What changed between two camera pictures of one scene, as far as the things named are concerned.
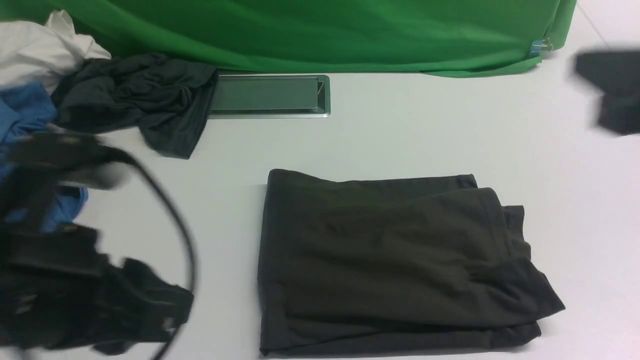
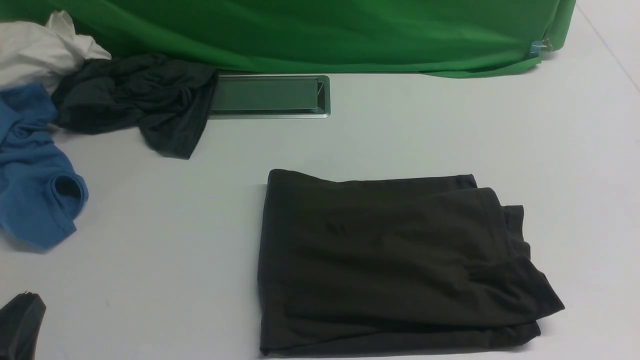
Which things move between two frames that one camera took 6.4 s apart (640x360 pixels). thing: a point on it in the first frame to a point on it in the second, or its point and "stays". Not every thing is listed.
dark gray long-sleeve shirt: (351, 264) stays
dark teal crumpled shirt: (170, 100) stays
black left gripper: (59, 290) to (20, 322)
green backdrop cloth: (434, 38) stays
